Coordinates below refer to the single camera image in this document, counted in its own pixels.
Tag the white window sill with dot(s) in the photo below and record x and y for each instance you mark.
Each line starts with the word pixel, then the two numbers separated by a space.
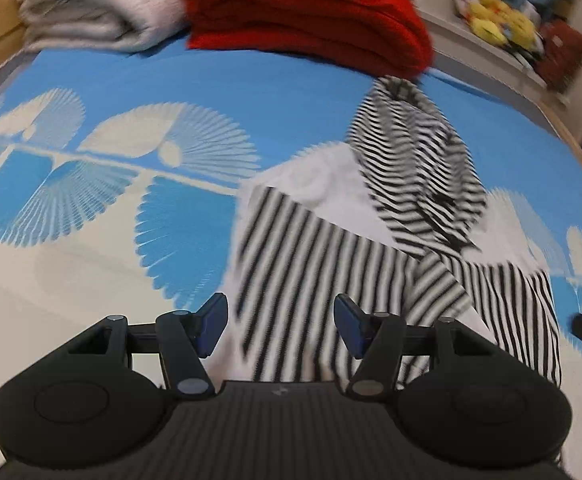
pixel 471 65

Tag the folded red blanket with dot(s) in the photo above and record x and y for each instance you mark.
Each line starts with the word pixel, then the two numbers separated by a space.
pixel 301 15

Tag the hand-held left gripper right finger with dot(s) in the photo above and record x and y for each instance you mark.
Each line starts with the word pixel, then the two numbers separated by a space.
pixel 348 325

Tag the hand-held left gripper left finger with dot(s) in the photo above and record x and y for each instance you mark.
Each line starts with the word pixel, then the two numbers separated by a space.
pixel 212 322

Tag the blue white patterned bedsheet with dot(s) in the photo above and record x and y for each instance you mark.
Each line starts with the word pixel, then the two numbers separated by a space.
pixel 146 80

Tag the folded white quilt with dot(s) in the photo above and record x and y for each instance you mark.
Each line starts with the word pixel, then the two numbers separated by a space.
pixel 96 10

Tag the yellow duck plush toy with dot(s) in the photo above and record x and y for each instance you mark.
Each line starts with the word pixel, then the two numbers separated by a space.
pixel 488 10

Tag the black white striped garment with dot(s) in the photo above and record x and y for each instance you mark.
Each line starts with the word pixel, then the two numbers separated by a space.
pixel 321 270

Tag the dark red pillow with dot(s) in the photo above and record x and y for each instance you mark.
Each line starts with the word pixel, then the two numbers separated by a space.
pixel 566 55

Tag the yellow bear plush toy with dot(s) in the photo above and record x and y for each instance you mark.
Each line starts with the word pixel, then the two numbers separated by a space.
pixel 521 27

